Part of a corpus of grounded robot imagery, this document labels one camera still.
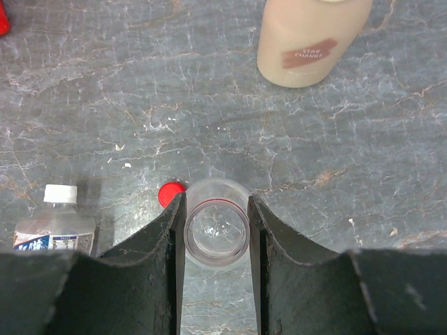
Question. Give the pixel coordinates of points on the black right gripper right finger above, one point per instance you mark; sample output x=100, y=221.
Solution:
x=301, y=287

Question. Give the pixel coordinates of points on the clear bottle blue label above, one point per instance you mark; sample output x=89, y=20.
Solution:
x=55, y=227

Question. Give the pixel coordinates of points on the red bottle cap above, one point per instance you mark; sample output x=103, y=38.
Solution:
x=168, y=191

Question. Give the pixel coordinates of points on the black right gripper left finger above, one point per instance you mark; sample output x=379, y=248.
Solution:
x=133, y=288

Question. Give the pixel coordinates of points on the red plastic shopping basket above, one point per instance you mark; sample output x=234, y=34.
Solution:
x=4, y=23

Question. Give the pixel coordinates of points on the beige pump soap bottle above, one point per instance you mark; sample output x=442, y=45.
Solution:
x=301, y=41

